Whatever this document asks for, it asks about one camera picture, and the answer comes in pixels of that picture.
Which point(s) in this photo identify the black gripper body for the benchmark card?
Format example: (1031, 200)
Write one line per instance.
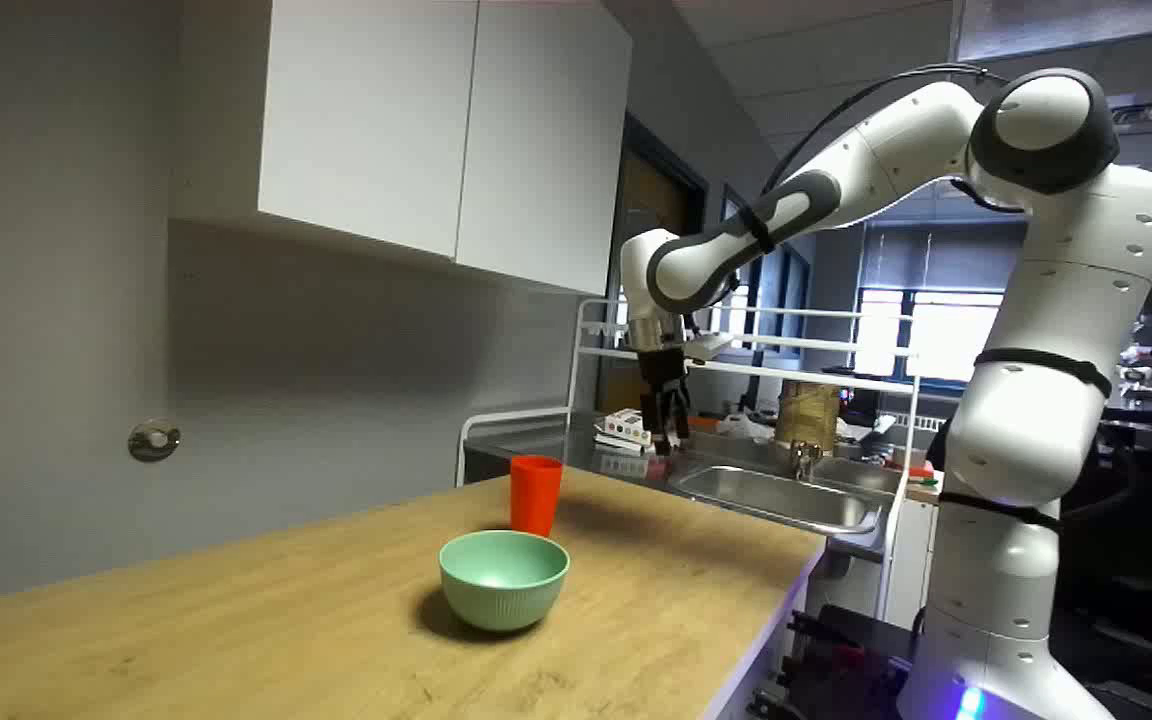
(660, 373)

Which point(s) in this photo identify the orange plastic cup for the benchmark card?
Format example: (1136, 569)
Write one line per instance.
(538, 498)

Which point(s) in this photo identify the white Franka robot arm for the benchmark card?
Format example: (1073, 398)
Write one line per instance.
(1070, 306)

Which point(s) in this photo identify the mint green bowl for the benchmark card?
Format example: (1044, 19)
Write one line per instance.
(501, 586)

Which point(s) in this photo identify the white metal dish rack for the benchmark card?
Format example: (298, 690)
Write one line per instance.
(791, 376)

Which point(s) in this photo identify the stainless steel sink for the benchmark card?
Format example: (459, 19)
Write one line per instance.
(770, 498)

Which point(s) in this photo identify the brown paper bag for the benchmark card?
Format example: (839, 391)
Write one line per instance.
(809, 420)

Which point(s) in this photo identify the window with blinds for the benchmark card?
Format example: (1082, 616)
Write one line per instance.
(931, 335)

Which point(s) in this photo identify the black equipment with red parts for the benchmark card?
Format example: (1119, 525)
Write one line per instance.
(842, 667)

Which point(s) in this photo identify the white wall cabinet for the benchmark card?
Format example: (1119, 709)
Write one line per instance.
(379, 122)

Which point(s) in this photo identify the round metal wall knob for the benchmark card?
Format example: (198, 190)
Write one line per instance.
(155, 442)

